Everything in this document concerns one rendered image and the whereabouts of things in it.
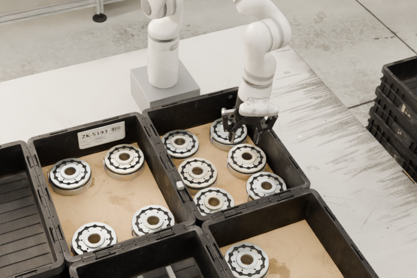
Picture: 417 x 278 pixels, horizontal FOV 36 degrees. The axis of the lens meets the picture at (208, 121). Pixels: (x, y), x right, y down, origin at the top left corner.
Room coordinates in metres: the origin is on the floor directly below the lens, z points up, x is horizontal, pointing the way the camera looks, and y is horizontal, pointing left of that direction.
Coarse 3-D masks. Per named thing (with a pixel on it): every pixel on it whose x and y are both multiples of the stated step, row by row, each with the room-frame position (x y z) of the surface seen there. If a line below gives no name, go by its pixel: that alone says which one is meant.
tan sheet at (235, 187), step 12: (192, 132) 1.28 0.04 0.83; (204, 132) 1.29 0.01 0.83; (204, 144) 1.24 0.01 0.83; (252, 144) 1.25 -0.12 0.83; (204, 156) 1.19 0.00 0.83; (216, 156) 1.20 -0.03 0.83; (216, 168) 1.15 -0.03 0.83; (228, 180) 1.11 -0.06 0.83; (240, 180) 1.12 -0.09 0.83; (228, 192) 1.07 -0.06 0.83; (240, 192) 1.08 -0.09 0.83
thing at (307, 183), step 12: (204, 96) 1.32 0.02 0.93; (216, 96) 1.33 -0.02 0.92; (156, 108) 1.26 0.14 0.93; (168, 108) 1.27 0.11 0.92; (264, 120) 1.24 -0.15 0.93; (156, 132) 1.17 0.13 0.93; (276, 144) 1.16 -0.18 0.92; (168, 156) 1.09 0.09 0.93; (288, 156) 1.12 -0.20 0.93; (300, 168) 1.08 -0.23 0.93; (180, 180) 1.01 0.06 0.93; (288, 192) 1.00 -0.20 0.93; (192, 204) 0.94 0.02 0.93; (240, 204) 0.95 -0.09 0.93; (252, 204) 0.96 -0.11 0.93; (204, 216) 0.91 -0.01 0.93; (216, 216) 0.91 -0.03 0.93
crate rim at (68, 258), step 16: (80, 128) 1.16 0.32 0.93; (144, 128) 1.18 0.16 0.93; (32, 144) 1.10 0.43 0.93; (32, 160) 1.04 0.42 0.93; (160, 160) 1.07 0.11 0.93; (48, 192) 0.95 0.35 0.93; (176, 192) 0.98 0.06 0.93; (48, 208) 0.90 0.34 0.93; (176, 224) 0.88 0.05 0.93; (192, 224) 0.89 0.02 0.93; (64, 240) 0.82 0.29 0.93; (128, 240) 0.83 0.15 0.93; (64, 256) 0.78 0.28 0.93; (80, 256) 0.78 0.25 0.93
